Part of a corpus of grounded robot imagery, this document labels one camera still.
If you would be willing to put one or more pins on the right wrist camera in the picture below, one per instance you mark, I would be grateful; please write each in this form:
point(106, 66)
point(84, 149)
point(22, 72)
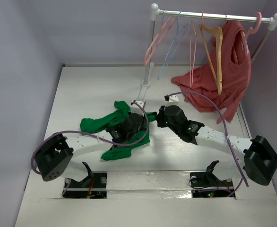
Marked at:
point(171, 98)

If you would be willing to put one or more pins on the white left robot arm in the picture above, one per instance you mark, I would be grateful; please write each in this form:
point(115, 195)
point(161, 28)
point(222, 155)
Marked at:
point(52, 157)

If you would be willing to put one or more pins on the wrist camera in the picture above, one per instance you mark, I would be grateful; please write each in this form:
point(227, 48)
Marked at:
point(171, 98)
point(137, 107)

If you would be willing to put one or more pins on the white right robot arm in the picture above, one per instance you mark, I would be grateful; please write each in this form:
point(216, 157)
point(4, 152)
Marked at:
point(254, 156)

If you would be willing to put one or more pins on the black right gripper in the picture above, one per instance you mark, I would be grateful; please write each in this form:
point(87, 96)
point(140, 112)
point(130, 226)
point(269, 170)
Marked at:
point(162, 116)

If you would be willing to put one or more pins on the white clothes rack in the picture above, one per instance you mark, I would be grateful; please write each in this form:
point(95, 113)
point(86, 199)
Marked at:
point(216, 32)

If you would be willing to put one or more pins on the pink thick plastic hanger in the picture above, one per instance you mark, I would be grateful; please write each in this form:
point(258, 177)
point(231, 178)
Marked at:
point(159, 38)

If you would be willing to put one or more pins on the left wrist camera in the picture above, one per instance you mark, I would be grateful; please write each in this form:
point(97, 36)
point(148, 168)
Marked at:
point(137, 107)

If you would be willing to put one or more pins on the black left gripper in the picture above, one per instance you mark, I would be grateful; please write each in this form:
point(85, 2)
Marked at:
point(142, 127)

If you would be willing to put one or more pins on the pink thin wire hanger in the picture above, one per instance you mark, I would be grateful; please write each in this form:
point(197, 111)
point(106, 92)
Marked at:
point(192, 49)

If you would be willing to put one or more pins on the green t shirt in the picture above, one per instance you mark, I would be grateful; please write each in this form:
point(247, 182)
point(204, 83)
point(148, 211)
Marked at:
point(113, 124)

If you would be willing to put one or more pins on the light blue wire hanger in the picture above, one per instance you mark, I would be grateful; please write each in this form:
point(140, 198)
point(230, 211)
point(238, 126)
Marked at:
point(180, 32)

